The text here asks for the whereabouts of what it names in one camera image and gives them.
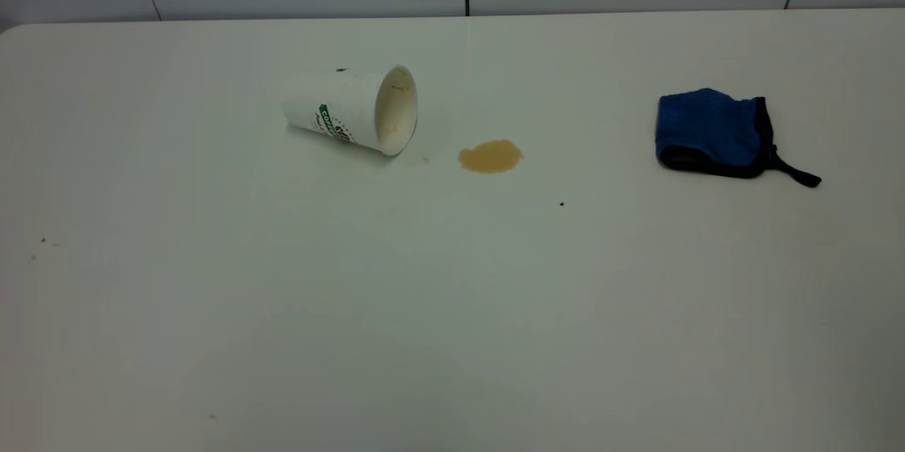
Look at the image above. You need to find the white paper coffee cup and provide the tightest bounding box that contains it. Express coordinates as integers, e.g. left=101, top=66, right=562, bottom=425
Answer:
left=281, top=65, right=419, bottom=157

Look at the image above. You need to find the blue cloth with black trim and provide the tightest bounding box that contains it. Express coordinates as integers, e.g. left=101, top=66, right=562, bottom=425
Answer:
left=655, top=88, right=822, bottom=189

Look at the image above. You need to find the brown coffee spill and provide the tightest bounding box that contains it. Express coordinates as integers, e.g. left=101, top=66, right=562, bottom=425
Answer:
left=457, top=139, right=525, bottom=175

